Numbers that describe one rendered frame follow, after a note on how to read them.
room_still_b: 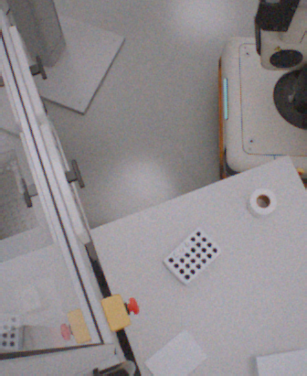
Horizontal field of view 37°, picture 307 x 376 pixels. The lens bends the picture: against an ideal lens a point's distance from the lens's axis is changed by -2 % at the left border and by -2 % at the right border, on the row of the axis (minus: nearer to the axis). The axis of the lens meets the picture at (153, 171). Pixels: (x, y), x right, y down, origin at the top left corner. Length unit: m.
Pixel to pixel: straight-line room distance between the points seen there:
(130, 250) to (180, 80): 1.23
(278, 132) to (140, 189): 0.63
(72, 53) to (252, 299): 1.53
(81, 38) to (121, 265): 1.42
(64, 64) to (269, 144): 1.04
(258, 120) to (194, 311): 0.94
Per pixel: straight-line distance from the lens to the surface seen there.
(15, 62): 1.20
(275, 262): 1.25
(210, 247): 1.18
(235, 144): 1.85
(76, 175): 1.12
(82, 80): 2.25
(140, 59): 2.33
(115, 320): 1.05
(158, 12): 2.50
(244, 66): 2.02
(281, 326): 1.24
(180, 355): 1.18
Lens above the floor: 1.95
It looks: 70 degrees down
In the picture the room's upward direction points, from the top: straight up
